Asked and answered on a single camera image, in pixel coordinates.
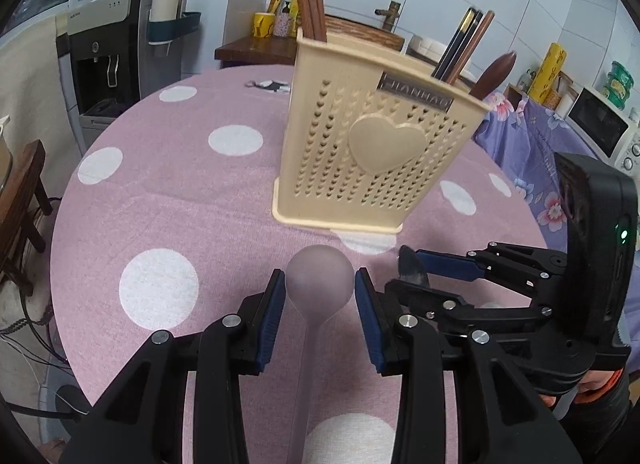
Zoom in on wooden chair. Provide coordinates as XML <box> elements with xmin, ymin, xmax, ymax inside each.
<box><xmin>0</xmin><ymin>139</ymin><xmax>54</xmax><ymax>296</ymax></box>

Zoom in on stack of green packages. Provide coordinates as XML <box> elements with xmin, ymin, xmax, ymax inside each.
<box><xmin>602</xmin><ymin>61</ymin><xmax>637</xmax><ymax>111</ymax></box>

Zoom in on beige perforated utensil holder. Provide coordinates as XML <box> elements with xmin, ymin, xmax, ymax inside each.
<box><xmin>272</xmin><ymin>27</ymin><xmax>493</xmax><ymax>236</ymax></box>

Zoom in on bamboo faucet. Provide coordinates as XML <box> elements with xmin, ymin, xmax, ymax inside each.
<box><xmin>375</xmin><ymin>1</ymin><xmax>404</xmax><ymax>34</ymax></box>

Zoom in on white microwave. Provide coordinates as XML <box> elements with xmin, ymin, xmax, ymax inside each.
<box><xmin>565</xmin><ymin>86</ymin><xmax>640</xmax><ymax>173</ymax></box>

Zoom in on yellow roll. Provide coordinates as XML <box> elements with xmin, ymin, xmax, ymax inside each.
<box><xmin>527</xmin><ymin>42</ymin><xmax>567</xmax><ymax>106</ymax></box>

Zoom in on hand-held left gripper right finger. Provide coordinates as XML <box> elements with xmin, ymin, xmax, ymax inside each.
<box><xmin>354</xmin><ymin>267</ymin><xmax>583</xmax><ymax>464</ymax></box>

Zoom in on translucent plastic spoon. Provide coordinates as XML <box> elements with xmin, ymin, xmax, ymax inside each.
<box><xmin>284</xmin><ymin>245</ymin><xmax>357</xmax><ymax>464</ymax></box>

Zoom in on black chopstick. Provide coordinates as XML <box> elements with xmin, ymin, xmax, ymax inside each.
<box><xmin>440</xmin><ymin>9</ymin><xmax>485</xmax><ymax>82</ymax></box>
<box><xmin>431</xmin><ymin>8</ymin><xmax>477</xmax><ymax>81</ymax></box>

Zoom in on person's right hand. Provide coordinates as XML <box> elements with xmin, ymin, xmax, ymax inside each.
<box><xmin>580</xmin><ymin>366</ymin><xmax>626</xmax><ymax>402</ymax></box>

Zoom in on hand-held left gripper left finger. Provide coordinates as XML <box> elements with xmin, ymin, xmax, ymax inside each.
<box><xmin>61</xmin><ymin>268</ymin><xmax>287</xmax><ymax>464</ymax></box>

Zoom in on woven basket basin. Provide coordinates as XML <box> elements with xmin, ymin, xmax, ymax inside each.
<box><xmin>324</xmin><ymin>14</ymin><xmax>407</xmax><ymax>51</ymax></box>

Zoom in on black cables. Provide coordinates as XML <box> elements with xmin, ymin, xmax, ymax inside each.
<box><xmin>0</xmin><ymin>289</ymin><xmax>78</xmax><ymax>385</ymax></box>

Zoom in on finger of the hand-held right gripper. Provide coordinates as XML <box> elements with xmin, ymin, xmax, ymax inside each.
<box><xmin>414</xmin><ymin>241</ymin><xmax>569</xmax><ymax>296</ymax></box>
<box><xmin>385</xmin><ymin>277</ymin><xmax>557</xmax><ymax>341</ymax></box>

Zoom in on brown wooden spoon handle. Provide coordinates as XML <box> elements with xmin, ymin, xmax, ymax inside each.
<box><xmin>467</xmin><ymin>50</ymin><xmax>517</xmax><ymax>101</ymax></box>

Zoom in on person's right forearm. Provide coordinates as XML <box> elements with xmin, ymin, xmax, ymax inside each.
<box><xmin>560</xmin><ymin>369</ymin><xmax>640</xmax><ymax>464</ymax></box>

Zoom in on dark wooden counter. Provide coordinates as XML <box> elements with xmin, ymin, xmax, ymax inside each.
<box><xmin>215</xmin><ymin>34</ymin><xmax>301</xmax><ymax>68</ymax></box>

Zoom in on black water dispenser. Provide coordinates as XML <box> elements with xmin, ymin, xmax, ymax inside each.
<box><xmin>67</xmin><ymin>0</ymin><xmax>152</xmax><ymax>131</ymax></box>

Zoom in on yellow mug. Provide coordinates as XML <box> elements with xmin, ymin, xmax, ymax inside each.
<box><xmin>252</xmin><ymin>12</ymin><xmax>276</xmax><ymax>40</ymax></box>

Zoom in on purple floral cloth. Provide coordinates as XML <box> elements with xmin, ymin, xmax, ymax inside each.
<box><xmin>472</xmin><ymin>93</ymin><xmax>602</xmax><ymax>246</ymax></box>

